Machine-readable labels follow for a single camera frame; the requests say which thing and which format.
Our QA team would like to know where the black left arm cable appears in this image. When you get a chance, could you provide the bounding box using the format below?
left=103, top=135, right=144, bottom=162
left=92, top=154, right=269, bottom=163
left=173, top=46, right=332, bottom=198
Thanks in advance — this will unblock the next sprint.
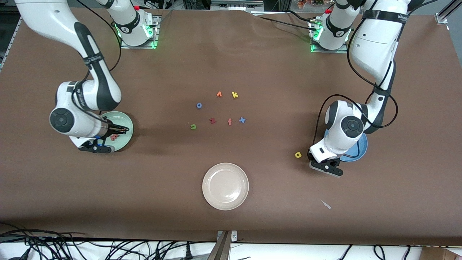
left=312, top=18, right=399, bottom=159

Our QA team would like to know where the grey metal box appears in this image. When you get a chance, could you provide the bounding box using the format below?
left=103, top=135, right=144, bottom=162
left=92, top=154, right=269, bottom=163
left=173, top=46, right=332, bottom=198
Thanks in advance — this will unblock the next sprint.
left=210, top=0, right=264, bottom=10

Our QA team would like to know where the metal table bracket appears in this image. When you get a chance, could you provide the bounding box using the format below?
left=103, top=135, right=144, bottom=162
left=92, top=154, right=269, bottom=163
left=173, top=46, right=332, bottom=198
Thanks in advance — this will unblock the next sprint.
left=206, top=230, right=238, bottom=260

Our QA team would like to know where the beige plate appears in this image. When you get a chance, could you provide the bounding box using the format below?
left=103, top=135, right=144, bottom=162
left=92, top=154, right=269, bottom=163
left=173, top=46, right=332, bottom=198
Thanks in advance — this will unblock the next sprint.
left=202, top=162, right=249, bottom=211

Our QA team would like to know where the blue plate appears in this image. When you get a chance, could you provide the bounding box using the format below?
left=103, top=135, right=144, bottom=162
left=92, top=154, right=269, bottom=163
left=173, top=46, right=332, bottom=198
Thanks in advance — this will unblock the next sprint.
left=339, top=132, right=369, bottom=162

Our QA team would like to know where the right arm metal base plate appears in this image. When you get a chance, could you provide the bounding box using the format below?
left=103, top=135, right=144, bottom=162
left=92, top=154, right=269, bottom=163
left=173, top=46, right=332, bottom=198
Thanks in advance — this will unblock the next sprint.
left=120, top=14, right=160, bottom=49

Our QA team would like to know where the cardboard box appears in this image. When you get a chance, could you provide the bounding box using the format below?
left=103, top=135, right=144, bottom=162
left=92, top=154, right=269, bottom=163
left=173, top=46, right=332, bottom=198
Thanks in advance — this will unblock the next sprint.
left=420, top=247, right=462, bottom=260

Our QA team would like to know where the green plate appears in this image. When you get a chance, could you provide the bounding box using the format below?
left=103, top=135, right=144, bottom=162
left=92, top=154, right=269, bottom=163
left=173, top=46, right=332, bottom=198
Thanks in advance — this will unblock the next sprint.
left=99, top=111, right=134, bottom=153

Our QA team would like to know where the aluminium profile with bracket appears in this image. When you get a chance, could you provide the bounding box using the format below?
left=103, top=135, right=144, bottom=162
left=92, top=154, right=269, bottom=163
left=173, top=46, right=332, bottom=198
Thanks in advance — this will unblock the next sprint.
left=435, top=0, right=462, bottom=25

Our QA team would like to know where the black cable tangle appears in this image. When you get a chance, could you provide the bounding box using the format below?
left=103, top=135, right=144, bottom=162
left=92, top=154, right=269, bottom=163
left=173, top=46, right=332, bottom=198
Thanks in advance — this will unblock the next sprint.
left=0, top=222, right=217, bottom=260

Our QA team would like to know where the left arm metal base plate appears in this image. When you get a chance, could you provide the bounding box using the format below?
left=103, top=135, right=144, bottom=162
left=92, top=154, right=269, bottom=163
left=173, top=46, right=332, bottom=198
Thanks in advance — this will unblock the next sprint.
left=310, top=18, right=349, bottom=54

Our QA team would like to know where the black base power cable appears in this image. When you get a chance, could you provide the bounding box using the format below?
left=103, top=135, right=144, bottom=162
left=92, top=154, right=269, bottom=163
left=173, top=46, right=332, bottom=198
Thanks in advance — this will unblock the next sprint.
left=249, top=10, right=320, bottom=31

